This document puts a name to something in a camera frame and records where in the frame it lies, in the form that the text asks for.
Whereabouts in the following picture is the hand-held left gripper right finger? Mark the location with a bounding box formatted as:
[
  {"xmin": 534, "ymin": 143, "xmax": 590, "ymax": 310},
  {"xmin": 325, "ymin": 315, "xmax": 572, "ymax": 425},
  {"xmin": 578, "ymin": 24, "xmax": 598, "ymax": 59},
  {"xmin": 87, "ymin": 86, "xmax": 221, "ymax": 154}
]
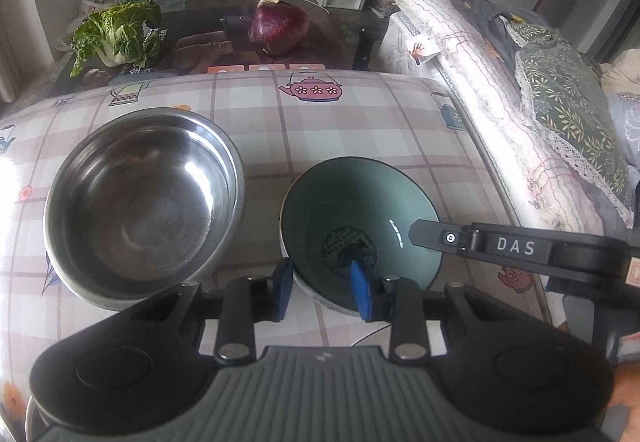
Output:
[{"xmin": 349, "ymin": 260, "xmax": 507, "ymax": 366}]

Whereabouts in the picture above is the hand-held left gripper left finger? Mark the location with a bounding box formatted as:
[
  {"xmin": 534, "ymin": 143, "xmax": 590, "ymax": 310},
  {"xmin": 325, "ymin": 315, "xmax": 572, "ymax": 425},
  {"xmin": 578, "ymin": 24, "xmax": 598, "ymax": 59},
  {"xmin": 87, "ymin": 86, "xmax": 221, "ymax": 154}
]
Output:
[{"xmin": 119, "ymin": 257, "xmax": 297, "ymax": 366}]

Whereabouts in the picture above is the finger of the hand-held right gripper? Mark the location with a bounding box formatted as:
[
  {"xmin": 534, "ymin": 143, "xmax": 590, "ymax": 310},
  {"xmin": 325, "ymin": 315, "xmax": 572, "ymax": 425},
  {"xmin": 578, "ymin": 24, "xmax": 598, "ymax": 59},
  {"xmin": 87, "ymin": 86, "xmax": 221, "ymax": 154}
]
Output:
[{"xmin": 408, "ymin": 219, "xmax": 554, "ymax": 263}]

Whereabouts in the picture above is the teal ceramic bowl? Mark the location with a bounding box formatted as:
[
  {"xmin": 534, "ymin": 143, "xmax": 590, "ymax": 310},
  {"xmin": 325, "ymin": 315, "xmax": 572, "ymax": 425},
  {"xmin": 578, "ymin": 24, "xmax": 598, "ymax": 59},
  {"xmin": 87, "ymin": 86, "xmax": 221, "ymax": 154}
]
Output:
[{"xmin": 279, "ymin": 157, "xmax": 443, "ymax": 313}]

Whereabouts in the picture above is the deep stainless steel bowl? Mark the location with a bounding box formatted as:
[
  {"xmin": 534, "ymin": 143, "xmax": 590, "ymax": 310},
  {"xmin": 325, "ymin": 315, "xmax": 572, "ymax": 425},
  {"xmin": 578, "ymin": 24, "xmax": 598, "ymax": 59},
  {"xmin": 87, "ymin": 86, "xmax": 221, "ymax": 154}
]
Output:
[{"xmin": 43, "ymin": 108, "xmax": 247, "ymax": 311}]

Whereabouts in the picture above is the person's right hand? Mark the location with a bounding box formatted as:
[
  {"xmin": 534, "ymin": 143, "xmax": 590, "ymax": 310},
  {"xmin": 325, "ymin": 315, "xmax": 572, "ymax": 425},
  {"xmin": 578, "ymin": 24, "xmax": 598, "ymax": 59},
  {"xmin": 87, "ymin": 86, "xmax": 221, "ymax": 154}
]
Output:
[{"xmin": 610, "ymin": 364, "xmax": 640, "ymax": 424}]

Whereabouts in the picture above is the white rolled quilted mat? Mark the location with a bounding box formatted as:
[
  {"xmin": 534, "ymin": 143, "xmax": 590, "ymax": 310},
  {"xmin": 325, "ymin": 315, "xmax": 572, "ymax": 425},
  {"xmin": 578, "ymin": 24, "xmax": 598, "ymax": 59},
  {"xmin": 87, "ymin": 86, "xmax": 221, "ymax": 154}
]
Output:
[{"xmin": 376, "ymin": 0, "xmax": 608, "ymax": 233}]

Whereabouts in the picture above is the green floral lace pillow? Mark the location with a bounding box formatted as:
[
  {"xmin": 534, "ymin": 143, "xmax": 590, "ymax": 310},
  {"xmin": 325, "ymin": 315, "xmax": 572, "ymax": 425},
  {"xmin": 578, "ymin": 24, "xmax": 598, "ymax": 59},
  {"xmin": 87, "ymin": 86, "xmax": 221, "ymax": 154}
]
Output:
[{"xmin": 505, "ymin": 16, "xmax": 636, "ymax": 229}]

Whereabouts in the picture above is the plaid floral tablecloth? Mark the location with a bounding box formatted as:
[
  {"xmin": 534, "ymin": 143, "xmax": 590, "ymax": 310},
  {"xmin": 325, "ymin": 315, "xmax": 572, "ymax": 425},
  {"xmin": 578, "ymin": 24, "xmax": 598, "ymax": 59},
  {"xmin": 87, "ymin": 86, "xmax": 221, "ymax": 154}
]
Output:
[{"xmin": 0, "ymin": 69, "xmax": 566, "ymax": 442}]

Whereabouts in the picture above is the small paper tag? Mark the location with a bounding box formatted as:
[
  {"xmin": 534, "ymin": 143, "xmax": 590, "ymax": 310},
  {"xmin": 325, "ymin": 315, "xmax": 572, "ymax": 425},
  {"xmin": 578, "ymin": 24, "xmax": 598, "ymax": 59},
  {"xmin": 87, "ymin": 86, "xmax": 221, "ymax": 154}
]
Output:
[{"xmin": 409, "ymin": 34, "xmax": 441, "ymax": 66}]

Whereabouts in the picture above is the grey floral bedsheet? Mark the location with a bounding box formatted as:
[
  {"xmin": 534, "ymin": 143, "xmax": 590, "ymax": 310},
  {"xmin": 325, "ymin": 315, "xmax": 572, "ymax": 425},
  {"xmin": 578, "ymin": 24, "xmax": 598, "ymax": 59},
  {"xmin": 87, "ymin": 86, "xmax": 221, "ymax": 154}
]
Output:
[{"xmin": 440, "ymin": 0, "xmax": 640, "ymax": 243}]

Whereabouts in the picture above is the purple onion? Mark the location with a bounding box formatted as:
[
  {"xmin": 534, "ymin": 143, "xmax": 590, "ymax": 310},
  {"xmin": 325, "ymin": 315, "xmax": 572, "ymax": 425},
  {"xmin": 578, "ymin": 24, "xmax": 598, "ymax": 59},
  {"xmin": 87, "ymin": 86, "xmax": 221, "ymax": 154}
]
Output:
[{"xmin": 248, "ymin": 0, "xmax": 309, "ymax": 56}]

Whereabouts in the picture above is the dark low table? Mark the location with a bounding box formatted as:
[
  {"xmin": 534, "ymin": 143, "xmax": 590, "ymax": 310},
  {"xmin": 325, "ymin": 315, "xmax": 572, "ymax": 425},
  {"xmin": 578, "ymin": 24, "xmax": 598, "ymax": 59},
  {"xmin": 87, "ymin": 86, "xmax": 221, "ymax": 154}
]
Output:
[{"xmin": 52, "ymin": 0, "xmax": 391, "ymax": 95}]

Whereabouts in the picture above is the napa cabbage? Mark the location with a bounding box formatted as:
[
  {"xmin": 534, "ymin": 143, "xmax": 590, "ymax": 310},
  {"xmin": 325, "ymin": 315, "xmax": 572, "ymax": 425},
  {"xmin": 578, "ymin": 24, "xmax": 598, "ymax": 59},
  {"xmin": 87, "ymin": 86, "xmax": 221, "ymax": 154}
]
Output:
[{"xmin": 70, "ymin": 0, "xmax": 163, "ymax": 77}]

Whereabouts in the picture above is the white plastic bag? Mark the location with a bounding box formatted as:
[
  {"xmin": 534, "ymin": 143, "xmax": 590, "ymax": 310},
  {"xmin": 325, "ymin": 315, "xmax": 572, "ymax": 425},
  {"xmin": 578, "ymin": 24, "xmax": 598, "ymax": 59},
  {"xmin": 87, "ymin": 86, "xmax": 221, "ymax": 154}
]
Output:
[{"xmin": 55, "ymin": 0, "xmax": 126, "ymax": 53}]

